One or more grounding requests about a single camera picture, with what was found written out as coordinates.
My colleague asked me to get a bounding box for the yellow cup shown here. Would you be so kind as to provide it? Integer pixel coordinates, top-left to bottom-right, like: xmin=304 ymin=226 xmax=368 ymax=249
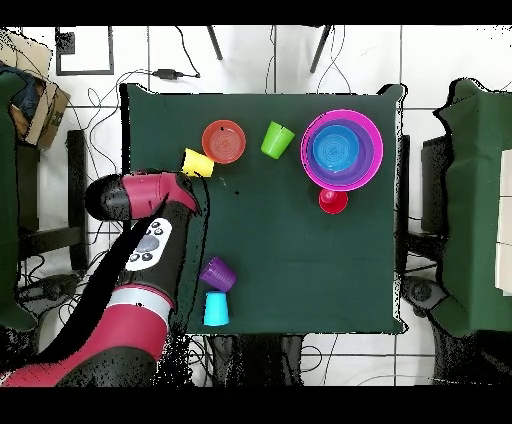
xmin=180 ymin=147 xmax=216 ymax=178

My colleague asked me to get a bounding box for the blue bowl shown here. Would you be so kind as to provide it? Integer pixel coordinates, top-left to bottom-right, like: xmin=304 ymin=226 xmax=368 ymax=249
xmin=311 ymin=124 xmax=361 ymax=173

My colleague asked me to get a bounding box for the purple cup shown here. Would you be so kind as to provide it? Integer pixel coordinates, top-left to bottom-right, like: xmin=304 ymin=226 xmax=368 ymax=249
xmin=198 ymin=255 xmax=239 ymax=293

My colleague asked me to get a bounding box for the green cup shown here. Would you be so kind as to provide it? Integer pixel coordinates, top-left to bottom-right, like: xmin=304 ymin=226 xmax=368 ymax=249
xmin=260 ymin=120 xmax=296 ymax=160

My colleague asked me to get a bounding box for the orange bowl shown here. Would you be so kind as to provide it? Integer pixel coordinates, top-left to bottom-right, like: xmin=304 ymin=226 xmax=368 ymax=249
xmin=201 ymin=119 xmax=247 ymax=166

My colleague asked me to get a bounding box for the red cup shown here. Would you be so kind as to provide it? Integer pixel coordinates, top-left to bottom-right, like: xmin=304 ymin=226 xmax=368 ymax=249
xmin=318 ymin=187 xmax=349 ymax=215

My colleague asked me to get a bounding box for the dark green table cloth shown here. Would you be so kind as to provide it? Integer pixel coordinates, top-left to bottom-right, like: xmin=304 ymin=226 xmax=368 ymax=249
xmin=119 ymin=82 xmax=405 ymax=337

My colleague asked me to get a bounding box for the purple bowl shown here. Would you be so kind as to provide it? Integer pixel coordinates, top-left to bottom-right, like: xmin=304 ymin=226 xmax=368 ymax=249
xmin=306 ymin=118 xmax=377 ymax=188

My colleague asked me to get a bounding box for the blue cup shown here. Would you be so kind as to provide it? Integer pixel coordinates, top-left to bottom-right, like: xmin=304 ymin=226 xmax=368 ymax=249
xmin=202 ymin=290 xmax=231 ymax=327

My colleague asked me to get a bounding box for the pink bowl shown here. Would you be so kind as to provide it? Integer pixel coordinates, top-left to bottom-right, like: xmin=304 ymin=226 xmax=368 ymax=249
xmin=300 ymin=108 xmax=385 ymax=192

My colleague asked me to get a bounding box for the black tripod leg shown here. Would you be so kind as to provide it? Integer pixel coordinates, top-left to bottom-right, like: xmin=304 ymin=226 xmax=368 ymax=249
xmin=206 ymin=25 xmax=224 ymax=61
xmin=309 ymin=25 xmax=333 ymax=74

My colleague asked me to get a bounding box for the grey chair base with knob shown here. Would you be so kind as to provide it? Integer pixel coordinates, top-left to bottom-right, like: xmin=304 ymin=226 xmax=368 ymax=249
xmin=17 ymin=271 xmax=81 ymax=306

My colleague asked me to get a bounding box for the green covered table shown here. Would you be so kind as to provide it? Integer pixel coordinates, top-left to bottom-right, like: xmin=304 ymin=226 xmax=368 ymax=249
xmin=0 ymin=71 xmax=38 ymax=333
xmin=433 ymin=77 xmax=512 ymax=338

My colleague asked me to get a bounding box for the cardboard box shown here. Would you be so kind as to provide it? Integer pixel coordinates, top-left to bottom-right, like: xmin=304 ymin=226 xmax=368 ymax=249
xmin=0 ymin=31 xmax=72 ymax=149

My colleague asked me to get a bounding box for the black square frame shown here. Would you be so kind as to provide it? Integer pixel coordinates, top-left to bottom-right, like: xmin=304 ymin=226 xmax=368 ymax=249
xmin=54 ymin=26 xmax=115 ymax=76

